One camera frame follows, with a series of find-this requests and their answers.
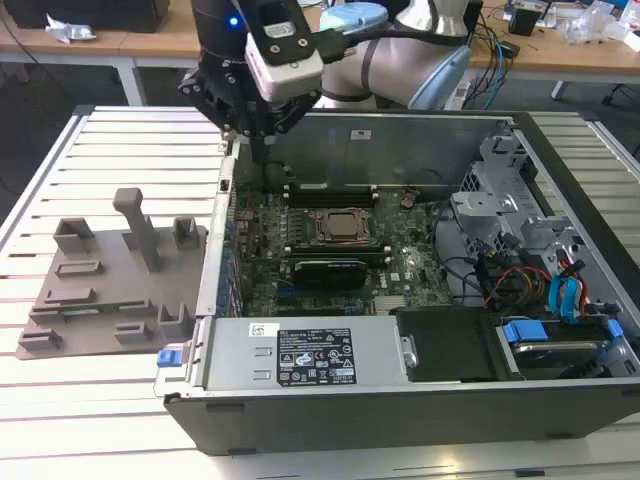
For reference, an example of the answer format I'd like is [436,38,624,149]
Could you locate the black RAM slot bank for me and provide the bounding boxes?
[282,241,392,267]
[282,180,380,209]

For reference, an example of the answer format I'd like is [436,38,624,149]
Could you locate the wooden desk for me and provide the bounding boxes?
[0,19,321,107]
[469,19,640,89]

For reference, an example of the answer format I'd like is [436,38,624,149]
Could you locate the black box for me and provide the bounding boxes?
[9,0,169,34]

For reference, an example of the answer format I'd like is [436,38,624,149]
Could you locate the crumpled clear plastic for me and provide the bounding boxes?
[44,12,99,45]

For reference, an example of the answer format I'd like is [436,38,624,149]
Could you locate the silver CPU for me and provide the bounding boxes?
[323,212,365,236]

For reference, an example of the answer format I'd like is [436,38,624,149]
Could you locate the metal CPU socket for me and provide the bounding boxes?
[310,205,375,244]

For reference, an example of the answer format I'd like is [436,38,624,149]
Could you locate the black graphics card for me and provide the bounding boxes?
[292,257,370,290]

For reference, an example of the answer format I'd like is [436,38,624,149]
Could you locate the grey parts rack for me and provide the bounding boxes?
[17,186,210,362]

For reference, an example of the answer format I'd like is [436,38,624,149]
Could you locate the green motherboard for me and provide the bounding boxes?
[234,164,454,317]

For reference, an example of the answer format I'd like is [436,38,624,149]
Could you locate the silver power supply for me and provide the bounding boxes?
[199,316,419,397]

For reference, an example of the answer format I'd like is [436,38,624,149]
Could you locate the silver chipset heatsink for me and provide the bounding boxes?
[372,296,402,317]

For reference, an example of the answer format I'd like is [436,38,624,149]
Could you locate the silver metal disk bay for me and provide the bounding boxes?
[449,119,589,306]

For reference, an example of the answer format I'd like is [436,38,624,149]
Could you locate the black plastic shroud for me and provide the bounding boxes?
[394,308,504,384]

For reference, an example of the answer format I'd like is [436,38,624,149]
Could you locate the clear plastic bags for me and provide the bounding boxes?
[559,0,631,46]

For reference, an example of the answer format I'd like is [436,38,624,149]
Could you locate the open black PC case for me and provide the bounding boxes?
[153,109,640,457]

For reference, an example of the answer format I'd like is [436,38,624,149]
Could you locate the hard disk in blue carrier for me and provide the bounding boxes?
[494,319,624,384]

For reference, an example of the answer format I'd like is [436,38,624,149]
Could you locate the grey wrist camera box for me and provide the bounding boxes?
[243,0,325,104]

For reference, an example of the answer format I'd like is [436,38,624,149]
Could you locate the black camera cable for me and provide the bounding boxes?
[319,27,469,64]

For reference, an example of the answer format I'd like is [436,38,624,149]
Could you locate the hanging blue cable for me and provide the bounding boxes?
[494,39,509,114]

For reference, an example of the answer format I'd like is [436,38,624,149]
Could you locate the red yellow wire bundle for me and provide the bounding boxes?
[492,266,551,312]

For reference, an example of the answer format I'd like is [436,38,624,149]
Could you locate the blue wire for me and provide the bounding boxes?
[548,273,594,329]

